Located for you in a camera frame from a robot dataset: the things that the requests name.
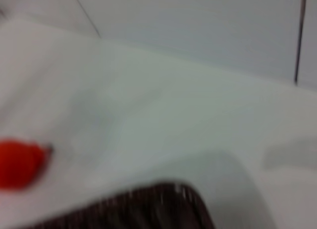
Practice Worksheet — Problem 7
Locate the dark brown woven basket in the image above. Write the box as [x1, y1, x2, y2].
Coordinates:
[31, 180, 216, 229]

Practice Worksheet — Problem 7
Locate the white table cloth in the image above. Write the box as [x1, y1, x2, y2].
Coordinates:
[0, 18, 317, 229]

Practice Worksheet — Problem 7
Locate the orange ball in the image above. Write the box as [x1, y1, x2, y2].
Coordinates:
[0, 138, 54, 190]

